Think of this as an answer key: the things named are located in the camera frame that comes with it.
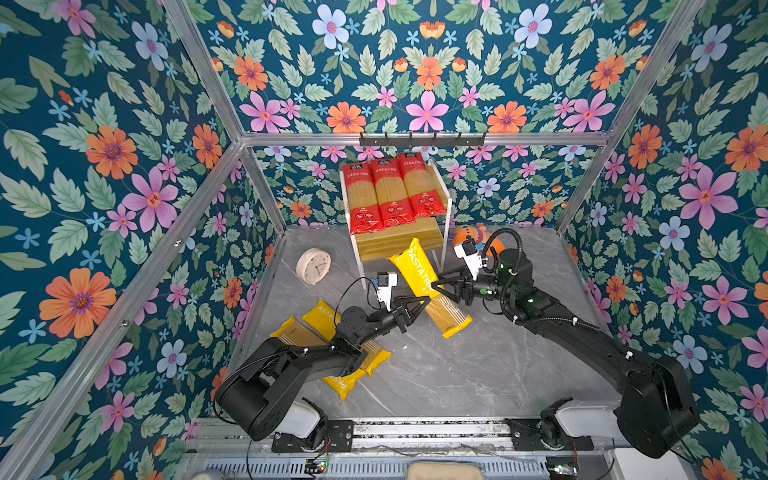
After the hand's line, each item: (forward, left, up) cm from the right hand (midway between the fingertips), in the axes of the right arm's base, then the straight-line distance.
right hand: (437, 279), depth 73 cm
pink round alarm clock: (+19, +39, -18) cm, 47 cm away
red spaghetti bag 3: (+25, +2, +9) cm, 26 cm away
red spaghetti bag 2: (+22, +11, +9) cm, 26 cm away
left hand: (-6, +2, 0) cm, 6 cm away
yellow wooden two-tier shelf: (+22, +16, -10) cm, 29 cm away
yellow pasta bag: (-6, -3, -6) cm, 9 cm away
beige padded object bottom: (-37, 0, -22) cm, 43 cm away
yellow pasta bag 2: (-3, +41, -25) cm, 48 cm away
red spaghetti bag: (+15, +18, +10) cm, 26 cm away
